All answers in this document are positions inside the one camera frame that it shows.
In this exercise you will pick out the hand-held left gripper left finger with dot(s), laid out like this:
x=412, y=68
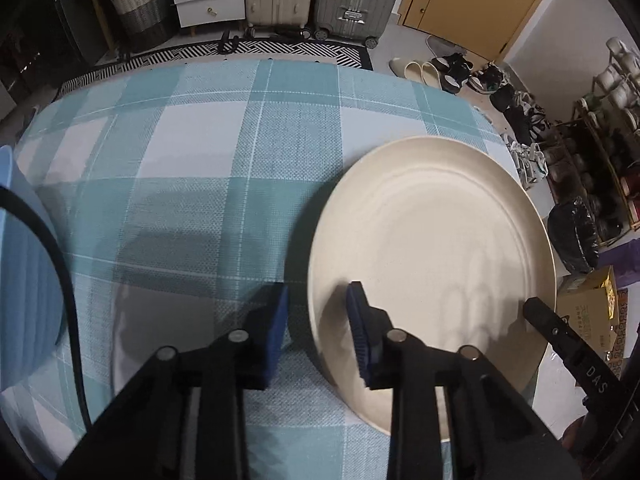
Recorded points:
x=277, y=340

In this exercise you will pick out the wooden door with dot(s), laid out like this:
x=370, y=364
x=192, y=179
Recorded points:
x=465, y=0

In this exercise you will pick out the pile of shoes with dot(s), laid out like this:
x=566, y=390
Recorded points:
x=500, y=95

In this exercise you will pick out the grey suitcase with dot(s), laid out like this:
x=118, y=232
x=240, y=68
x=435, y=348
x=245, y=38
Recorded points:
x=355, y=0

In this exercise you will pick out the black plastic bag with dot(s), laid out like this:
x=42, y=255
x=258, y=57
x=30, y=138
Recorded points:
x=572, y=235

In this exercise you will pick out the woven laundry basket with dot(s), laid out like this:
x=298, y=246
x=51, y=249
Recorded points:
x=142, y=10

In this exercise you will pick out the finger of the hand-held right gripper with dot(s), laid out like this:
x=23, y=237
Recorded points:
x=547, y=322

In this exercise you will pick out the metal shoe rack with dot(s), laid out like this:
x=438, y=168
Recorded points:
x=610, y=160

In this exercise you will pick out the cardboard box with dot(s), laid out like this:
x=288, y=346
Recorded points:
x=585, y=310

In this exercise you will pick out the cream round plate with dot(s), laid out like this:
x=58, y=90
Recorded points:
x=430, y=260

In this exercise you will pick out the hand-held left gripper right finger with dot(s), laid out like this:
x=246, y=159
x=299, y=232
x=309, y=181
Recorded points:
x=357, y=335

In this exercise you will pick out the black white patterned rug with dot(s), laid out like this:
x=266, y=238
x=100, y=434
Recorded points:
x=280, y=50

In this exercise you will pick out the teal checked tablecloth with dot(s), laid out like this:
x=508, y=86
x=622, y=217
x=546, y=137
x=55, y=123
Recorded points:
x=200, y=125

